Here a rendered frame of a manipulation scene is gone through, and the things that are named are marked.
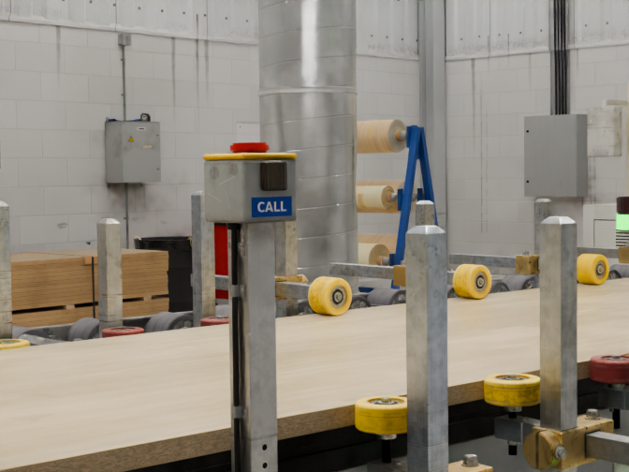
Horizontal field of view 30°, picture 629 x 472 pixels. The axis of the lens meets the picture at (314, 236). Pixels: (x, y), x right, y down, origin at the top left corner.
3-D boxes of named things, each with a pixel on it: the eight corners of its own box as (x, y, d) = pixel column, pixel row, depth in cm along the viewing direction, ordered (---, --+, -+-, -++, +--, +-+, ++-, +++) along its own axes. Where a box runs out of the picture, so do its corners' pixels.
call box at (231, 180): (299, 228, 121) (297, 152, 120) (244, 230, 116) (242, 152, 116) (256, 226, 126) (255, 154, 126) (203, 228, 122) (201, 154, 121)
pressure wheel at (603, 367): (652, 428, 183) (652, 355, 183) (622, 435, 178) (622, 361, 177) (609, 420, 189) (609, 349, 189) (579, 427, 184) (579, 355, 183)
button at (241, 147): (277, 159, 121) (276, 142, 121) (245, 159, 118) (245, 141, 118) (253, 159, 124) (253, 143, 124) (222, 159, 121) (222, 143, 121)
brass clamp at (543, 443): (618, 457, 160) (618, 420, 159) (556, 474, 151) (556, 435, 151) (580, 449, 164) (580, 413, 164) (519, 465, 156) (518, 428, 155)
